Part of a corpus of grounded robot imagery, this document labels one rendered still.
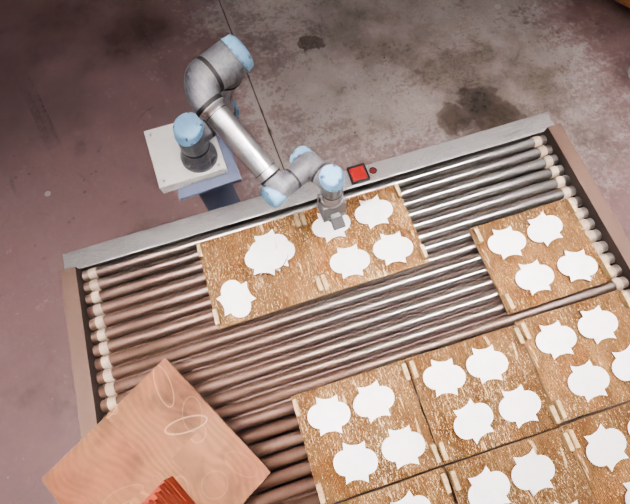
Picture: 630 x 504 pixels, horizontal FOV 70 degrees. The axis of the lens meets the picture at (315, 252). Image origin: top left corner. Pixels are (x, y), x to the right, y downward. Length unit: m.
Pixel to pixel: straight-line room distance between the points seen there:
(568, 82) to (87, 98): 3.32
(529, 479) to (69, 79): 3.57
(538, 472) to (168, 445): 1.18
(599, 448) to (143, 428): 1.46
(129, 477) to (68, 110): 2.65
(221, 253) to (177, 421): 0.61
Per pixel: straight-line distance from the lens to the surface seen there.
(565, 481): 1.79
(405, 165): 1.91
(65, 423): 2.91
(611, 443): 1.84
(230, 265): 1.72
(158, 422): 1.60
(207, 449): 1.55
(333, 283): 1.66
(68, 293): 1.90
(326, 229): 1.72
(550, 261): 1.88
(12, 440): 3.06
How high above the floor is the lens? 2.54
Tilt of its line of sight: 71 degrees down
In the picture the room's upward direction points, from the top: 5 degrees counter-clockwise
